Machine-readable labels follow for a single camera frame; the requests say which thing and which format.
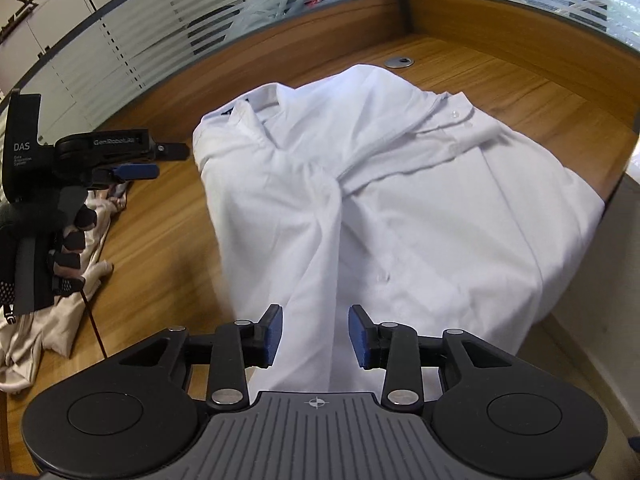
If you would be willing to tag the metal desk cable grommet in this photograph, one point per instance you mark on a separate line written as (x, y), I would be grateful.
(399, 62)

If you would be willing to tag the white dress shirt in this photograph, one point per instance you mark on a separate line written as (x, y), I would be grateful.
(362, 189)

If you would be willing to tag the beige satin shirt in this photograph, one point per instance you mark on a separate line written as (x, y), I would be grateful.
(55, 327)

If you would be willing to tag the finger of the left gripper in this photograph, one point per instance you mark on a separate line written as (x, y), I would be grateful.
(138, 171)

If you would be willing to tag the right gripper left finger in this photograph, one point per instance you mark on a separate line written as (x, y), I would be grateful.
(237, 346)

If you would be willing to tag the glass desk partition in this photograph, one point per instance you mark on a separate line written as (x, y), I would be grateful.
(129, 46)

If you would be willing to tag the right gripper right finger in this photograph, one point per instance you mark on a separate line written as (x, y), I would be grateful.
(391, 347)

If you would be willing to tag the black gloved left hand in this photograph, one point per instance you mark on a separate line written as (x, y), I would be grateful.
(35, 243)

